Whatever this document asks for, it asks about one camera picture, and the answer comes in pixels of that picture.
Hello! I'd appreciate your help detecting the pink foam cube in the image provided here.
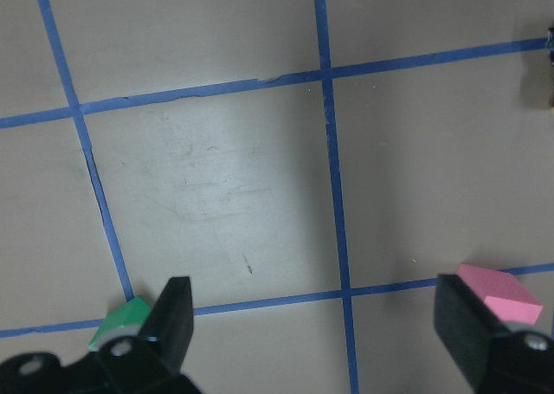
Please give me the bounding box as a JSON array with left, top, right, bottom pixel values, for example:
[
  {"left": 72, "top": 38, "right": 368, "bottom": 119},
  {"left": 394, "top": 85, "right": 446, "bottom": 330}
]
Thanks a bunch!
[{"left": 456, "top": 263, "right": 544, "bottom": 325}]

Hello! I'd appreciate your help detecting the green foam cube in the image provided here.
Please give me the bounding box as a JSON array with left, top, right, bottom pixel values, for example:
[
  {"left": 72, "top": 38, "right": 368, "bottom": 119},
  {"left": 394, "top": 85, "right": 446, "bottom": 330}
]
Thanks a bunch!
[{"left": 88, "top": 296, "right": 151, "bottom": 352}]

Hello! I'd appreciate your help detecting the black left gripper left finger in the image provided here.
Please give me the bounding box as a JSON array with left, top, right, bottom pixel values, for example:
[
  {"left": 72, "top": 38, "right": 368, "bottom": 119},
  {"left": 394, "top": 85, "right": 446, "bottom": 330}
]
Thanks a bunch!
[{"left": 138, "top": 276, "right": 194, "bottom": 373}]

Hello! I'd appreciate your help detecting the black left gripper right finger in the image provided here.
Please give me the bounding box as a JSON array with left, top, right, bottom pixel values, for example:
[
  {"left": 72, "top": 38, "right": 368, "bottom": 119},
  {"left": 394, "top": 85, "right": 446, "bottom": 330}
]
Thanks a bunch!
[{"left": 434, "top": 274, "right": 510, "bottom": 390}]

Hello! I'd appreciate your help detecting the blue black push button switch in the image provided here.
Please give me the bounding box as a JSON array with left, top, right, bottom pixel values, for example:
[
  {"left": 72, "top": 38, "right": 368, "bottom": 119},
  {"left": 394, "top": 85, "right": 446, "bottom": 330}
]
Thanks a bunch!
[{"left": 545, "top": 24, "right": 554, "bottom": 109}]

